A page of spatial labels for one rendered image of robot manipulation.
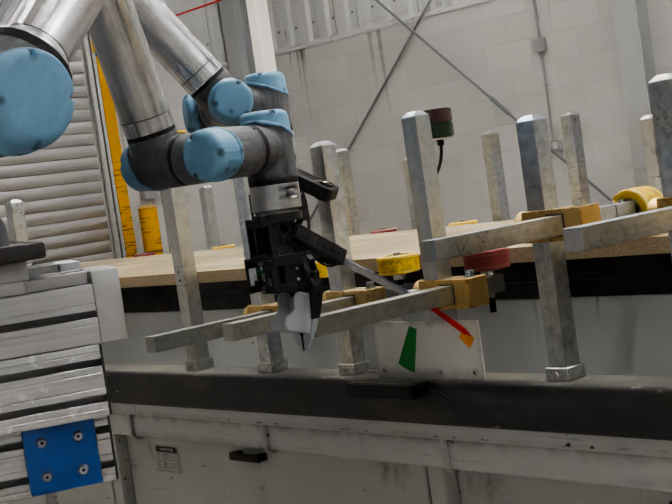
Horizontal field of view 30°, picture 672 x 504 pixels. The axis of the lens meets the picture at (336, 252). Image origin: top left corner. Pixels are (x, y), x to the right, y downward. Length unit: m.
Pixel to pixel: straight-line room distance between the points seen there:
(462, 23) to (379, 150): 1.49
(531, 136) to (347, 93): 9.92
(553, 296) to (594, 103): 8.33
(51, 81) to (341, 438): 1.18
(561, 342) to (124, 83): 0.77
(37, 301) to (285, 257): 0.44
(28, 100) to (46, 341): 0.30
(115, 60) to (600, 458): 0.96
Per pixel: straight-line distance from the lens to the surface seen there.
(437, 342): 2.16
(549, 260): 1.98
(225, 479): 3.21
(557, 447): 2.07
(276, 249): 1.86
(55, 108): 1.49
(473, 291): 2.10
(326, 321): 1.92
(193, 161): 1.78
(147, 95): 1.85
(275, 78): 2.29
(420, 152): 2.13
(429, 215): 2.14
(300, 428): 2.55
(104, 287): 1.57
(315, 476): 2.92
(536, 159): 1.97
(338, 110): 11.95
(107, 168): 5.05
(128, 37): 1.84
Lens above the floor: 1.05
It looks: 3 degrees down
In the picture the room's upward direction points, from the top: 8 degrees counter-clockwise
